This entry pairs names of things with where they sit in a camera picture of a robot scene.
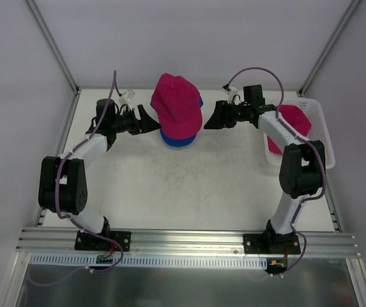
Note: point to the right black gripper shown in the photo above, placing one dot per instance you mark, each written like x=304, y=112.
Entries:
x=226, y=114

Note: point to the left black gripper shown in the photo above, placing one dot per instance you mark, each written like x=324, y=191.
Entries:
x=138, y=121

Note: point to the pink cap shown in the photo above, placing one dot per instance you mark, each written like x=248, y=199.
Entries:
x=292, y=118
x=170, y=87

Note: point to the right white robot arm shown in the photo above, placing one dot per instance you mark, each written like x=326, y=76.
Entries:
x=302, y=174

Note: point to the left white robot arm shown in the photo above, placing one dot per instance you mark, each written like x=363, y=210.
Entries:
x=63, y=186

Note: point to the white plastic basket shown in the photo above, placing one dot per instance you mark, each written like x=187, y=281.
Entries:
x=318, y=132

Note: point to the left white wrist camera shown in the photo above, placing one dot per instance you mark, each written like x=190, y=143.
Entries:
x=126, y=99

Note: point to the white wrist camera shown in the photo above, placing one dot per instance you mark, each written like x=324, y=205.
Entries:
x=126, y=99
x=231, y=92

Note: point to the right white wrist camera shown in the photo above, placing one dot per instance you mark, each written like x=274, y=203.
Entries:
x=231, y=92

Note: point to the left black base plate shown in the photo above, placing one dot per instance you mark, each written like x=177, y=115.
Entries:
x=123, y=240

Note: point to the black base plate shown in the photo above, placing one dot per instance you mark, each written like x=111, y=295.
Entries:
x=271, y=243
x=123, y=240

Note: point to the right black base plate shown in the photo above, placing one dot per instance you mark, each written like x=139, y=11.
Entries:
x=271, y=243

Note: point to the right aluminium frame post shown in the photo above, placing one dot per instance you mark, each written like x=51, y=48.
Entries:
x=337, y=32

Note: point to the aluminium frame post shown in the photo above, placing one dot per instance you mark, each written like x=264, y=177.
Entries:
x=337, y=32
x=51, y=43

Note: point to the left aluminium frame post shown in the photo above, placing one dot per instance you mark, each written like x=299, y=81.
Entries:
x=51, y=43

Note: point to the white slotted cable duct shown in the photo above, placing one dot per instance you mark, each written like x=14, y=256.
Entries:
x=91, y=260

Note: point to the aluminium mounting rail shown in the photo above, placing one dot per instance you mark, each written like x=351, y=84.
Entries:
x=187, y=243

